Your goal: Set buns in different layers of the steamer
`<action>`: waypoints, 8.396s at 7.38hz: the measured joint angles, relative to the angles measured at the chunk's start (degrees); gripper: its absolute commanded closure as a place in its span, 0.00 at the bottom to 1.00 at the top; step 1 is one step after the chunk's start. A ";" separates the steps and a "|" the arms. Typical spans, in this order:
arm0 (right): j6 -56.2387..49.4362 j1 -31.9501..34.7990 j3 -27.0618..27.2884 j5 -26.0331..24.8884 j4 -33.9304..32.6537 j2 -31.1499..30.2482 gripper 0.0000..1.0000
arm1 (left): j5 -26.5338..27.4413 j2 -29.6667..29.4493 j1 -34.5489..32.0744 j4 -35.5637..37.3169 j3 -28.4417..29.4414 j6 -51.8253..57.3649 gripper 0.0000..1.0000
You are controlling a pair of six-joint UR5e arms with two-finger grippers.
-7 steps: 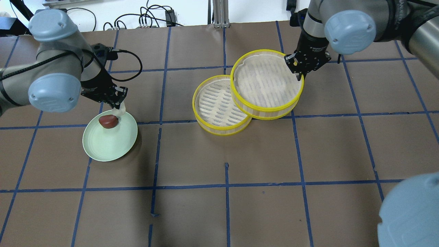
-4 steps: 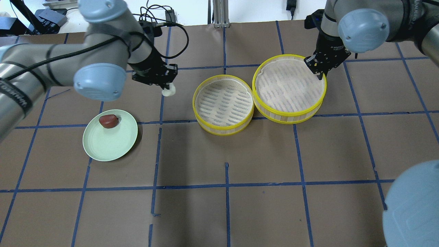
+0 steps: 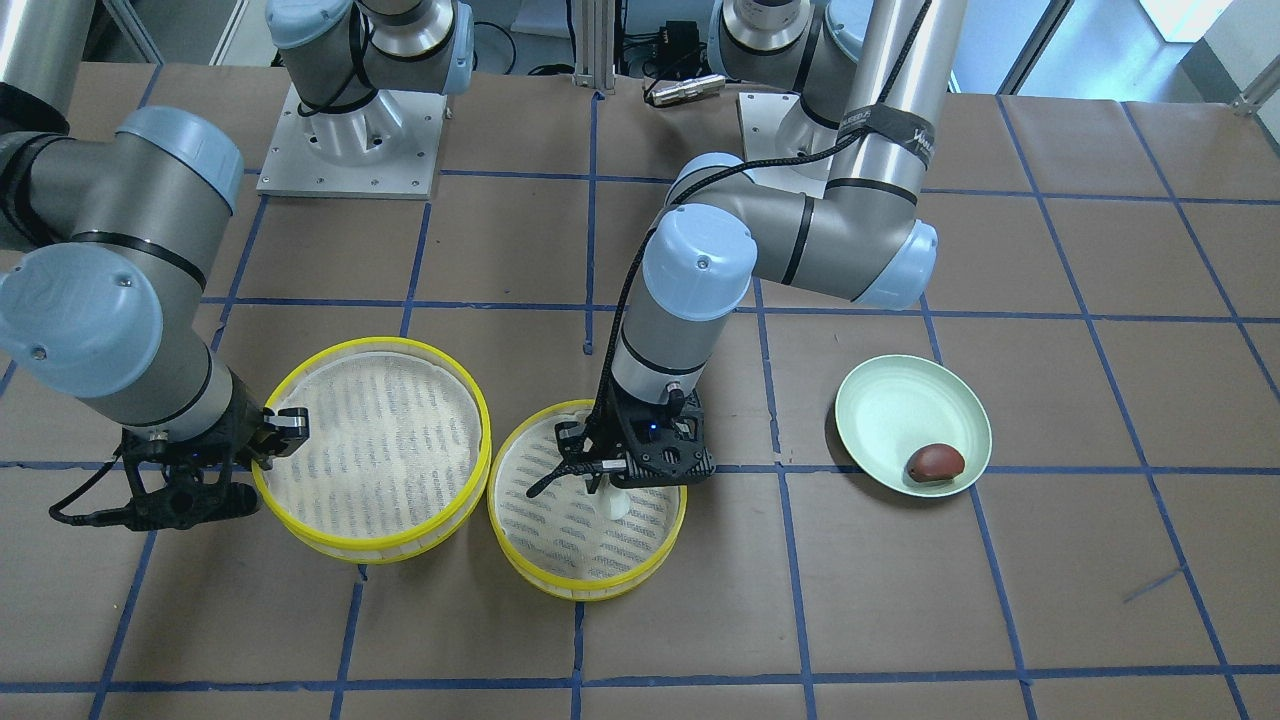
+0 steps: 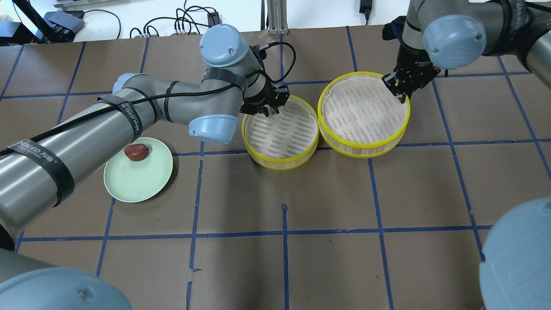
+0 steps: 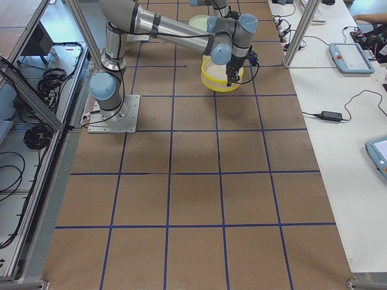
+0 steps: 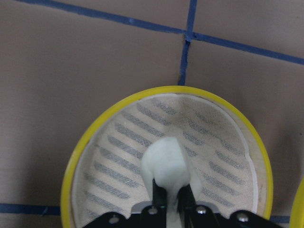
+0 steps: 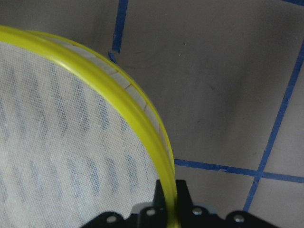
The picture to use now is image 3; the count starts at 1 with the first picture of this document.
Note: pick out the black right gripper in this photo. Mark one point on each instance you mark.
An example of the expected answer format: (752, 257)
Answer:
(236, 428)

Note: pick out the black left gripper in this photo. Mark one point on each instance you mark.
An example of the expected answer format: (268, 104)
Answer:
(572, 440)

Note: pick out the white steamed bun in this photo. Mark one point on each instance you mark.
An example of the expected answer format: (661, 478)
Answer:
(608, 501)

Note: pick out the yellow steamer top layer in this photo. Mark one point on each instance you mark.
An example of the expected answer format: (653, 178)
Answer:
(398, 456)

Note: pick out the yellow steamer layer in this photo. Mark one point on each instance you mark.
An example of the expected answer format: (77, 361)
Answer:
(398, 456)
(555, 541)

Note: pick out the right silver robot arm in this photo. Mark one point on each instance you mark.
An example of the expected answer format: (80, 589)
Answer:
(116, 243)

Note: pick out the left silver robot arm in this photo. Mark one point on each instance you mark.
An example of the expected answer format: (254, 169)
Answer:
(839, 220)

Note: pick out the yellow steamer bottom layer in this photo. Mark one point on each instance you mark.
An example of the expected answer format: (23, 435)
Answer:
(555, 541)

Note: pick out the light green plate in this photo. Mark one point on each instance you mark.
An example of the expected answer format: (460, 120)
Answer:
(889, 406)

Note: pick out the dark red bun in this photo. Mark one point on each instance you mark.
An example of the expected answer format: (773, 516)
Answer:
(934, 464)

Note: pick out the silver cylindrical connector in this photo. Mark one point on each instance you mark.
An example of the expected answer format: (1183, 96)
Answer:
(686, 90)

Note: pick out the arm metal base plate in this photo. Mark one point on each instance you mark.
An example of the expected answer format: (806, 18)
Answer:
(776, 126)
(387, 150)

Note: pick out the aluminium frame post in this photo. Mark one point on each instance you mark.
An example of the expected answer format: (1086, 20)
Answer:
(594, 35)

